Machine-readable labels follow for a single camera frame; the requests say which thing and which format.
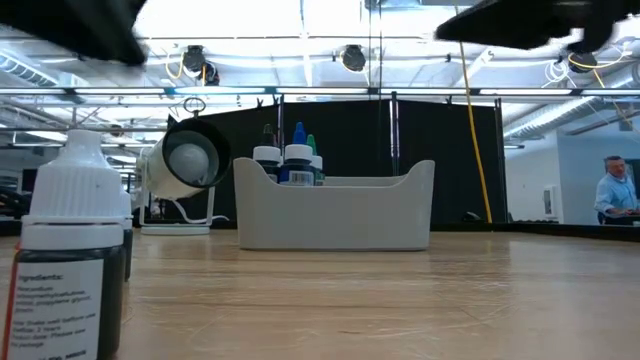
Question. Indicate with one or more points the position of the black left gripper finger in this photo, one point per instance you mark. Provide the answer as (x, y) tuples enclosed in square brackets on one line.
[(100, 30)]

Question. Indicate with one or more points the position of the black-tipped large dye bottle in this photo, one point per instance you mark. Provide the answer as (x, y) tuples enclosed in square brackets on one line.
[(266, 154)]

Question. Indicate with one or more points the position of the person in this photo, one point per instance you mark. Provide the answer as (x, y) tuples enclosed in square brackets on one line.
[(615, 195)]

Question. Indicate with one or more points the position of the light grey plastic bin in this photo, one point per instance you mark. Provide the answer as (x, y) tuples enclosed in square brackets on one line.
[(332, 215)]

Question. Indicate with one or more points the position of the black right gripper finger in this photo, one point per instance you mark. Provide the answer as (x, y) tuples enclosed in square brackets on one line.
[(500, 27)]

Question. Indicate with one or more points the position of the blue-tipped large dye bottle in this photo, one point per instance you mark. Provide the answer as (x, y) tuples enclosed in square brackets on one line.
[(298, 152)]

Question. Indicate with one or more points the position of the small black dye bottle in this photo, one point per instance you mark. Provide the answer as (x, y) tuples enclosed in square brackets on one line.
[(70, 200)]

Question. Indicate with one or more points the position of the white wall box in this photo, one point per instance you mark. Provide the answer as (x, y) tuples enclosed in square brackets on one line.
[(550, 200)]

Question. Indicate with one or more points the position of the white cylindrical spot lamp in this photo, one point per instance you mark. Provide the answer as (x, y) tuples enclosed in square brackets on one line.
[(192, 160)]

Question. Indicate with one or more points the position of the green-tipped large dye bottle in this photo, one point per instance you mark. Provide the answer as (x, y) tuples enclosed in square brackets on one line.
[(311, 146)]

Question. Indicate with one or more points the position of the black partition curtain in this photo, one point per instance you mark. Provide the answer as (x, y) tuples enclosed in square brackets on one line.
[(450, 150)]

